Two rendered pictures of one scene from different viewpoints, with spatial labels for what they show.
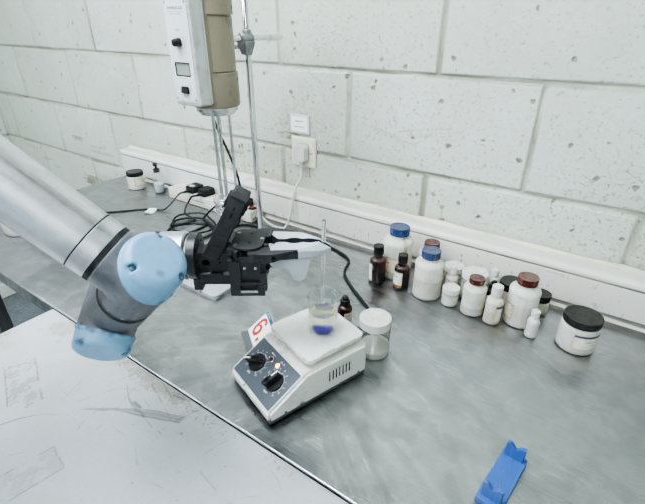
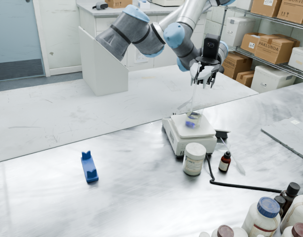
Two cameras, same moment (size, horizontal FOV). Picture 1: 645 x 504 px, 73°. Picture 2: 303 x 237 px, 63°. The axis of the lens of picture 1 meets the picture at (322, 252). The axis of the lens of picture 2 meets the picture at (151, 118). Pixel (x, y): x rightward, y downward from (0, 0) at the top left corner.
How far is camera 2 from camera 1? 0.99 m
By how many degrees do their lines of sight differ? 92
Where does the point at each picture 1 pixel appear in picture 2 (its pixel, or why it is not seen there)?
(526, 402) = (112, 212)
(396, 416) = (143, 156)
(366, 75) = not seen: outside the picture
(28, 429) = (190, 87)
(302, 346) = (181, 116)
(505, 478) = (88, 167)
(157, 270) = (167, 31)
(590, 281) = not seen: outside the picture
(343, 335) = (182, 129)
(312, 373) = (168, 121)
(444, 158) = not seen: outside the picture
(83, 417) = (190, 94)
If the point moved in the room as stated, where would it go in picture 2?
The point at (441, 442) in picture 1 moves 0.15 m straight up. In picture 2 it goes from (120, 162) to (119, 121)
